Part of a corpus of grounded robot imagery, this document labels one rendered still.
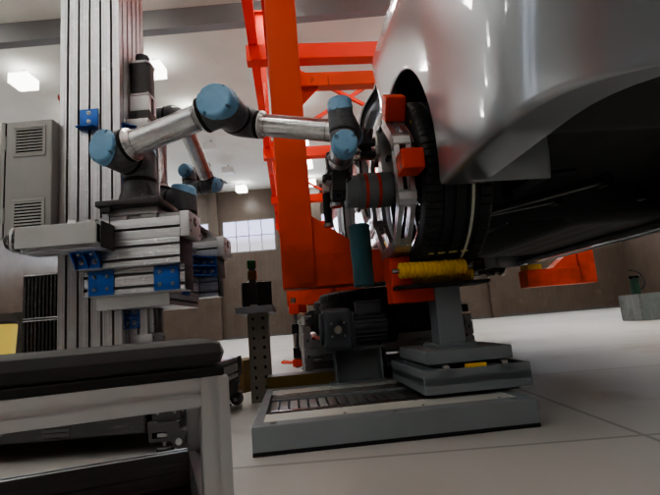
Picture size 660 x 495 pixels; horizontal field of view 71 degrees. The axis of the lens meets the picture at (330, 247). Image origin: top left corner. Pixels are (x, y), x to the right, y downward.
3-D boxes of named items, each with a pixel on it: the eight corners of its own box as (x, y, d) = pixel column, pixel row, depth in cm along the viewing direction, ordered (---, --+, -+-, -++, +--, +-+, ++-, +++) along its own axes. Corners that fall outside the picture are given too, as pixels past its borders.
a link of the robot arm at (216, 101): (117, 180, 166) (254, 127, 154) (84, 167, 151) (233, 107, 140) (112, 149, 168) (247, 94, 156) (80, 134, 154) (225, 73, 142)
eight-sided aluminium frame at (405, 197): (423, 244, 154) (406, 91, 163) (404, 246, 154) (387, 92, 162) (389, 265, 208) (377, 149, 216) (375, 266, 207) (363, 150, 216)
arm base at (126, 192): (109, 202, 161) (109, 176, 163) (129, 213, 176) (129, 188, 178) (152, 199, 161) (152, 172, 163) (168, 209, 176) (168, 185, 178)
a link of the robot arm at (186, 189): (189, 207, 212) (188, 179, 214) (163, 211, 215) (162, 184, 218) (202, 212, 223) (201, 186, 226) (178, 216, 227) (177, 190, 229)
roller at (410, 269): (475, 272, 167) (472, 256, 168) (395, 278, 164) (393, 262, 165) (468, 274, 173) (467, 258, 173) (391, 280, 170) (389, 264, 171)
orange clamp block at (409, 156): (418, 176, 158) (426, 167, 150) (396, 177, 158) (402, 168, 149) (416, 156, 160) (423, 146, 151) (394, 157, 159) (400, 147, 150)
